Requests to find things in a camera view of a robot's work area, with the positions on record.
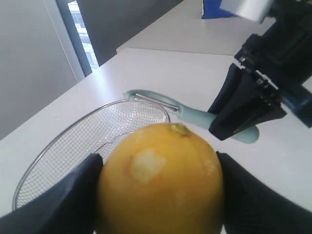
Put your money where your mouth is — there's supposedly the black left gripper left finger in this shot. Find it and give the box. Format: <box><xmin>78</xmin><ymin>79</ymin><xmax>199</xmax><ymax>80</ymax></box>
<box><xmin>0</xmin><ymin>154</ymin><xmax>103</xmax><ymax>234</ymax></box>

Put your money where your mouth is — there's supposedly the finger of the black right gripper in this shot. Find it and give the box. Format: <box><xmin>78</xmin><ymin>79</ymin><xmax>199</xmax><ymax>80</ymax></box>
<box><xmin>209</xmin><ymin>73</ymin><xmax>286</xmax><ymax>140</ymax></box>
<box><xmin>208</xmin><ymin>63</ymin><xmax>243</xmax><ymax>114</ymax></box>

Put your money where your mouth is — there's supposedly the teal handled peeler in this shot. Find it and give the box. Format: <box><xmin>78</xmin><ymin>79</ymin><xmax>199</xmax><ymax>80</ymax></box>
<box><xmin>124</xmin><ymin>90</ymin><xmax>259</xmax><ymax>144</ymax></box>

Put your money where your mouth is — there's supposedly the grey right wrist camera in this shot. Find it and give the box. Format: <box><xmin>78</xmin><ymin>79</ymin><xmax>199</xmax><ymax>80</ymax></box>
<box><xmin>220</xmin><ymin>0</ymin><xmax>274</xmax><ymax>23</ymax></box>

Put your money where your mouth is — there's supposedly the oval metal mesh basket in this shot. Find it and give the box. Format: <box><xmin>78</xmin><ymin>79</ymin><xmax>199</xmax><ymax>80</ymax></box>
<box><xmin>12</xmin><ymin>100</ymin><xmax>170</xmax><ymax>210</ymax></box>

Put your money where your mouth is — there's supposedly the yellow lemon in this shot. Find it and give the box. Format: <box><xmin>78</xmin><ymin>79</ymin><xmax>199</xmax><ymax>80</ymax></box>
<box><xmin>95</xmin><ymin>123</ymin><xmax>224</xmax><ymax>234</ymax></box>

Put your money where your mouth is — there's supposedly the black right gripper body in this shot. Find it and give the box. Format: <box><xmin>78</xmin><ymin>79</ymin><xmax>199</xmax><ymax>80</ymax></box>
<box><xmin>235</xmin><ymin>0</ymin><xmax>312</xmax><ymax>127</ymax></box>

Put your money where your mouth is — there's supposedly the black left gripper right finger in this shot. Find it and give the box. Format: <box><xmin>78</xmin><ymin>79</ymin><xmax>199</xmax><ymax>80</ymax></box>
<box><xmin>216</xmin><ymin>152</ymin><xmax>312</xmax><ymax>234</ymax></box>

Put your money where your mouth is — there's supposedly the blue object on far table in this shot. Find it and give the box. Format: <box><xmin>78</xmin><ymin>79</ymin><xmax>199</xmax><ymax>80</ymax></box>
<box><xmin>202</xmin><ymin>0</ymin><xmax>236</xmax><ymax>19</ymax></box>

